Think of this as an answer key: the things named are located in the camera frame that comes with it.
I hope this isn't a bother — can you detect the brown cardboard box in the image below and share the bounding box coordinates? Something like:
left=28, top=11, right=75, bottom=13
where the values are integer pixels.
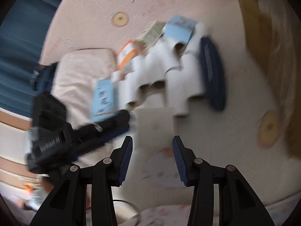
left=238, top=0, right=300, bottom=157

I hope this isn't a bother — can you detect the green white long box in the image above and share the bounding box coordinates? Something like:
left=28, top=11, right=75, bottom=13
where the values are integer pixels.
left=135, top=21, right=165, bottom=48

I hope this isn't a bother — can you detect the dark blue oval case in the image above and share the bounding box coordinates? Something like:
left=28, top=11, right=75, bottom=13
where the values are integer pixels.
left=199, top=36, right=226, bottom=112

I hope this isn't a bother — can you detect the light blue seaweed box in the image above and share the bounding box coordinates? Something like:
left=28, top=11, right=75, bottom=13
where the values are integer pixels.
left=90, top=79, right=116, bottom=122

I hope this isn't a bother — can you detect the orange white tissue pack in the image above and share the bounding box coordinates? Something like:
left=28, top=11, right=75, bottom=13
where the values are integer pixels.
left=117, top=40, right=139, bottom=74

